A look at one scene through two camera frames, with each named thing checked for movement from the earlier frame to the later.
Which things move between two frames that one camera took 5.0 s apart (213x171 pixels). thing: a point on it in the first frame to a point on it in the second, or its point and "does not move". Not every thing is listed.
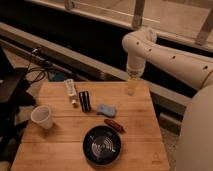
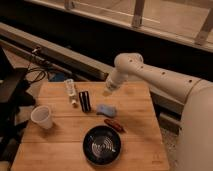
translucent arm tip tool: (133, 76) to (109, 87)
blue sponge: (106, 109) does not move
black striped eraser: (85, 101) does not move
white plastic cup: (41, 114) does not move
